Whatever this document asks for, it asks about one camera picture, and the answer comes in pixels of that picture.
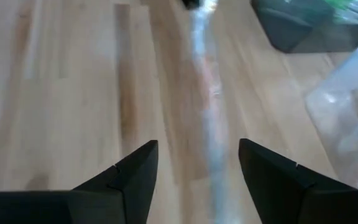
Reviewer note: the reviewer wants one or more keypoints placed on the clear plastic bin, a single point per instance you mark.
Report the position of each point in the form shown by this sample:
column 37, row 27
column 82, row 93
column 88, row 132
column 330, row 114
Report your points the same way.
column 337, row 102

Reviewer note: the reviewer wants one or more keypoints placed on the green toothbrush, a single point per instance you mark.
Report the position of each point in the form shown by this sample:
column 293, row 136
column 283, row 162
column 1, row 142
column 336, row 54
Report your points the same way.
column 343, row 4

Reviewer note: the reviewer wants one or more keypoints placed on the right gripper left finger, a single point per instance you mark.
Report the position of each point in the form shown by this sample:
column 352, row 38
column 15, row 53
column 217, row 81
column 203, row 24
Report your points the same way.
column 129, row 193

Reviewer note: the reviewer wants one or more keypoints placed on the dark grey plastic bin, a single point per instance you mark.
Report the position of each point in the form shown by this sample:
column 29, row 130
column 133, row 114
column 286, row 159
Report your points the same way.
column 291, row 28

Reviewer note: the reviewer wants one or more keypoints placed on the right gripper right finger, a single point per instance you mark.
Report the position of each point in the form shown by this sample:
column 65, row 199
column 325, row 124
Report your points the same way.
column 278, row 193

